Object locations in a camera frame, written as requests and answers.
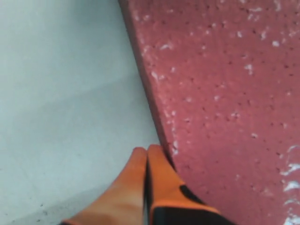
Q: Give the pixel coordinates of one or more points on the red brick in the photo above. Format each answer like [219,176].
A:
[223,82]

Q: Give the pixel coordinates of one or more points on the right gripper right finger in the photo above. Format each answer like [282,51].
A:
[170,201]

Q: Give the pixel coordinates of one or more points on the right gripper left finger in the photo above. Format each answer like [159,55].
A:
[123,202]

